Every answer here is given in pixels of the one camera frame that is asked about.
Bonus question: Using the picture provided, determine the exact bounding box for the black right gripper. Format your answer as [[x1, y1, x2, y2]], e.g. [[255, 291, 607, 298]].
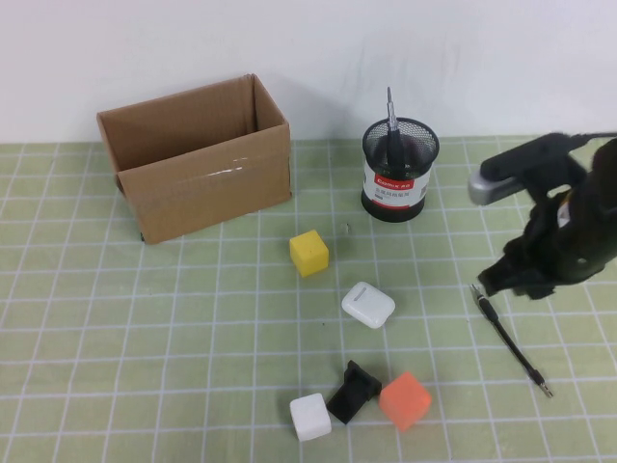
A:
[[476, 187, 617, 302]]

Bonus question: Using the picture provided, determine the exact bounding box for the thick black handled screwdriver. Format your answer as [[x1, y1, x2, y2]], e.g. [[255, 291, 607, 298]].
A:
[[383, 86, 409, 171]]

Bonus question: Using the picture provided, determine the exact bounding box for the white earbud case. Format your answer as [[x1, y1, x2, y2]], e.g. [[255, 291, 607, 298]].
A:
[[340, 281, 397, 331]]

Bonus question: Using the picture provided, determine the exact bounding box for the black mesh pen holder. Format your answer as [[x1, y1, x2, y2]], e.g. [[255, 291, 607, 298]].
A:
[[361, 118, 441, 223]]

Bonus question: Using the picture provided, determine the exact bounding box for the orange cube block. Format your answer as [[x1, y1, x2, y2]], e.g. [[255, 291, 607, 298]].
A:
[[379, 370, 433, 433]]

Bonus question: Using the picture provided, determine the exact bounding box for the yellow cube block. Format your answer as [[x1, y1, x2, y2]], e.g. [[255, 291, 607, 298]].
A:
[[288, 229, 331, 279]]

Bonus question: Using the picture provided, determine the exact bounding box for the white cube block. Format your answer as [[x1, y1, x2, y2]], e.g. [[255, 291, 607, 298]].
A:
[[289, 393, 334, 443]]

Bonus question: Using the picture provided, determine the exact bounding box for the brown cardboard box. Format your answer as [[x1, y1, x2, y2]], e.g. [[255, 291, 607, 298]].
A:
[[96, 73, 293, 246]]

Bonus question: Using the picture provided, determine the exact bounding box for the green white checked tablecloth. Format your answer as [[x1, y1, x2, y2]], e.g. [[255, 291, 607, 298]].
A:
[[0, 134, 617, 463]]

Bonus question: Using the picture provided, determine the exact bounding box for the right wrist camera black silver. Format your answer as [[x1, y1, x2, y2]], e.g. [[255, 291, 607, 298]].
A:
[[465, 132, 587, 207]]

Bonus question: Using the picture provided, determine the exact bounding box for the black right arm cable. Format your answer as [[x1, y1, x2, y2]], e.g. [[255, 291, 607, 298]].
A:
[[568, 128, 617, 147]]

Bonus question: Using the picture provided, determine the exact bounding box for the black plastic bracket part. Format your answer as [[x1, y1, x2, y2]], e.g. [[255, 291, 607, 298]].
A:
[[327, 360, 383, 425]]

